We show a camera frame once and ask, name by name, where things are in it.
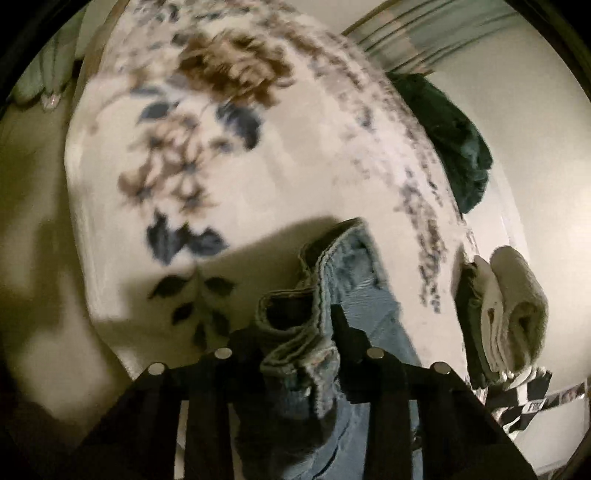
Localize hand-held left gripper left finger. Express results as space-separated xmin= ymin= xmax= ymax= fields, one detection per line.
xmin=69 ymin=330 xmax=266 ymax=480

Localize blue denim pants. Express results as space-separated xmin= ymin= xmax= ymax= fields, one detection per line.
xmin=231 ymin=218 xmax=424 ymax=480

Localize floral printed blanket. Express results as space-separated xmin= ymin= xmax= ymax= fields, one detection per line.
xmin=65 ymin=0 xmax=481 ymax=384

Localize pale green leaf-shaped cloth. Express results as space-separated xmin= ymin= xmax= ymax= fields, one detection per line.
xmin=7 ymin=9 xmax=90 ymax=109

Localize dark green cloth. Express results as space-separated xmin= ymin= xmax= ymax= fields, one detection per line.
xmin=385 ymin=71 xmax=494 ymax=214

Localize striped green curtain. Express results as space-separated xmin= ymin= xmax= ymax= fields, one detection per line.
xmin=342 ymin=0 xmax=520 ymax=75

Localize folded beige towel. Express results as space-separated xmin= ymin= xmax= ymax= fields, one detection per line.
xmin=455 ymin=246 xmax=550 ymax=388

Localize black and white checkered cloth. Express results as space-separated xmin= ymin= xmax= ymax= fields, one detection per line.
xmin=471 ymin=367 xmax=591 ymax=432

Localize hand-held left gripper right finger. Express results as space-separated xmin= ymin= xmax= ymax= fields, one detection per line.
xmin=329 ymin=305 xmax=539 ymax=480

